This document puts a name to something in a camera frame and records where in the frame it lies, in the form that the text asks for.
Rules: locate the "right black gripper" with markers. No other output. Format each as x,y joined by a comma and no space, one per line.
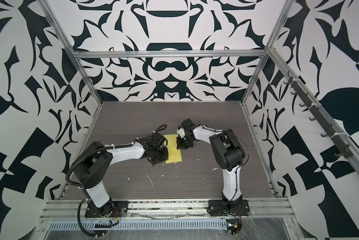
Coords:
180,144

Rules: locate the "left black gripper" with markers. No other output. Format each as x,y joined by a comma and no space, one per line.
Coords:
166,152

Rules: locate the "yellow square paper sheet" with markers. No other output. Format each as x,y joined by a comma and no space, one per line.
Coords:
174,155

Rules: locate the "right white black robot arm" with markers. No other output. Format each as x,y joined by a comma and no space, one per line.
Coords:
229,155

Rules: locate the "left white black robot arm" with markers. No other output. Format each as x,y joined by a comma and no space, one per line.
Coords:
88,170

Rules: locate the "small green-lit electronics box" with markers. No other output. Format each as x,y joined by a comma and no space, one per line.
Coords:
233,226

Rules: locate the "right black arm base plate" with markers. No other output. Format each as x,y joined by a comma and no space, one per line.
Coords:
221,207

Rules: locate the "white slotted cable duct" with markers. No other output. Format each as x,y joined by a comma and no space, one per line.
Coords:
175,224

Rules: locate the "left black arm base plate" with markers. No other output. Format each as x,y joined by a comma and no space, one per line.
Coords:
107,208

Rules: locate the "aluminium front rail frame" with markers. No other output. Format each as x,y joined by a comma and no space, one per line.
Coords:
171,209

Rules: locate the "black wall hook rail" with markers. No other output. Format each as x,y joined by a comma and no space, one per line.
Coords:
316,110

